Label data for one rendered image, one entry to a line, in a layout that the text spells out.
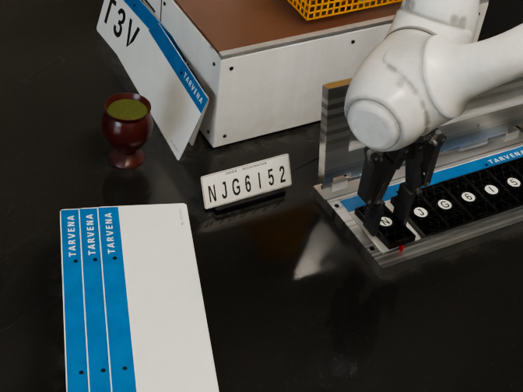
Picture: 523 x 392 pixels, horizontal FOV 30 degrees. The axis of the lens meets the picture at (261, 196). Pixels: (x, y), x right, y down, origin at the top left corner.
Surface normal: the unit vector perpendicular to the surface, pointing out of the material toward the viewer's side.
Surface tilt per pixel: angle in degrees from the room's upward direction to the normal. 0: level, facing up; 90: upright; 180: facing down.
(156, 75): 69
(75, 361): 0
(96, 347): 0
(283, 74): 90
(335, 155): 79
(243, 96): 90
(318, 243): 0
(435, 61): 32
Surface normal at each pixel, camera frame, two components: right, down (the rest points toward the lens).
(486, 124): 0.48, 0.47
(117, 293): 0.11, -0.74
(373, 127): -0.55, 0.58
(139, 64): -0.81, -0.07
